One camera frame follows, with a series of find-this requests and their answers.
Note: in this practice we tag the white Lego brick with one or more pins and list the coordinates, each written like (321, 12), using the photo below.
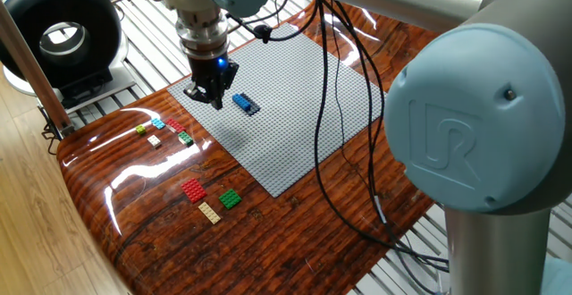
(154, 141)

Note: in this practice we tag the red wide Lego plate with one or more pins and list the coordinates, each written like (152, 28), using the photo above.
(194, 190)

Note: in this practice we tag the green small Lego brick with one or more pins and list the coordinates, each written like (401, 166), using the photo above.
(186, 138)

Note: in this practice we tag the red long Lego brick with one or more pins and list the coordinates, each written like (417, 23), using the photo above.
(175, 125)

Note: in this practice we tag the lime green Lego brick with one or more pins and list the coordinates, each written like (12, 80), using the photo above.
(140, 129)

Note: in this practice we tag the brown wooden pole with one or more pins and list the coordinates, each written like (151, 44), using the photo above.
(36, 80)

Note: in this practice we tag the wood pattern table mat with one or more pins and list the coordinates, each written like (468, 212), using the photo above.
(268, 250)

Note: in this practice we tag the light blue Lego brick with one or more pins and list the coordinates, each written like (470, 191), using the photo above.
(158, 123)

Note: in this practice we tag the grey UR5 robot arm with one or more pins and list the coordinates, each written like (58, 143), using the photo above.
(473, 116)

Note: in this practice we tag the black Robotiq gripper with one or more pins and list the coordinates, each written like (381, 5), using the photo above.
(207, 73)

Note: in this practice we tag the tan Lego plate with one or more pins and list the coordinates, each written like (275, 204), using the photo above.
(209, 213)

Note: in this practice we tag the green square Lego plate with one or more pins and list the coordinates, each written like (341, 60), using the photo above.
(230, 199)

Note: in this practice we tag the grey Lego baseplate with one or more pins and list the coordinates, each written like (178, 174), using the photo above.
(290, 129)

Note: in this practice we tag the black Lego plate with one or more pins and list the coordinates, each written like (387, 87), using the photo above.
(254, 106)

